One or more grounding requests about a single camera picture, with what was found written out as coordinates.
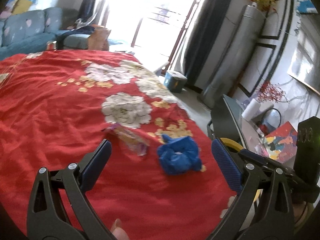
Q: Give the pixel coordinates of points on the blue plastic bag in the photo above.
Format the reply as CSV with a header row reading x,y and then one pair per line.
x,y
179,155

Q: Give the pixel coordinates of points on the red floral blanket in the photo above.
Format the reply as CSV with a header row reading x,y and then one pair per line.
x,y
54,107

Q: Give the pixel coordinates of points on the dark left curtain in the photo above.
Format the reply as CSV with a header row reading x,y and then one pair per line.
x,y
91,11

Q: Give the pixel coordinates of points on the dark curtain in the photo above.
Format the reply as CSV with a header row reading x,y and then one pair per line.
x,y
200,38
91,11

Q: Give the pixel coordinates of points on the colourful portrait painting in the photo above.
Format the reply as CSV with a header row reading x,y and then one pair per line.
x,y
280,145

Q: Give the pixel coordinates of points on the yellow rimmed trash bin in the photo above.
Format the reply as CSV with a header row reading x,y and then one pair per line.
x,y
233,145

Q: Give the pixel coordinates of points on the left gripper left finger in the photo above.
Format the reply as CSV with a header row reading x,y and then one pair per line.
x,y
47,217

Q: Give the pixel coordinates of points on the white cylindrical vase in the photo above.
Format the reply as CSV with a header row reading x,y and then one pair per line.
x,y
251,109

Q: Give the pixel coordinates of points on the silver standing air conditioner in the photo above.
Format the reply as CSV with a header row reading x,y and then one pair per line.
x,y
229,55

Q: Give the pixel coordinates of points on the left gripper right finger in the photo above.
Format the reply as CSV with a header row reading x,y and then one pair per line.
x,y
263,207

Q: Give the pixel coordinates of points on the dark tv console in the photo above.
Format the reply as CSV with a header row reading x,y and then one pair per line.
x,y
227,122

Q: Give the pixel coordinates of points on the person's left hand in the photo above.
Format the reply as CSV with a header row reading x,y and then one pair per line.
x,y
117,230

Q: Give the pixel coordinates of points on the wall mounted television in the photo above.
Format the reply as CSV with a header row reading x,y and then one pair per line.
x,y
304,65

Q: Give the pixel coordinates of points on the glass balcony door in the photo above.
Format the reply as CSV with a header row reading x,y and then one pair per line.
x,y
148,24

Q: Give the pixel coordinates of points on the white coffee table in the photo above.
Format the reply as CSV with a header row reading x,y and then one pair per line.
x,y
150,59

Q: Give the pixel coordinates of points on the yellow cushion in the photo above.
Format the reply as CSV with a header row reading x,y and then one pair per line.
x,y
21,6

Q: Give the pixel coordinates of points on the blue storage stool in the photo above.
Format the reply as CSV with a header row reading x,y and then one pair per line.
x,y
174,81

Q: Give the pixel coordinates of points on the purple yellow snack wrapper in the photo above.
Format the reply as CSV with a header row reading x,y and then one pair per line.
x,y
131,139

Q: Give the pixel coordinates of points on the red drink can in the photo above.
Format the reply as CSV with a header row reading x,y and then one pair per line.
x,y
51,45

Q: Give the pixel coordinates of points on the blue sectional sofa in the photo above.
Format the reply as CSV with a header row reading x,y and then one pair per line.
x,y
31,31

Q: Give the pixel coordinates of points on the dark right curtain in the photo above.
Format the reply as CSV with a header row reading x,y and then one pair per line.
x,y
200,38

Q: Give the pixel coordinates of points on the red berry branches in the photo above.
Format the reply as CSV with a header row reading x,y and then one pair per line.
x,y
268,92

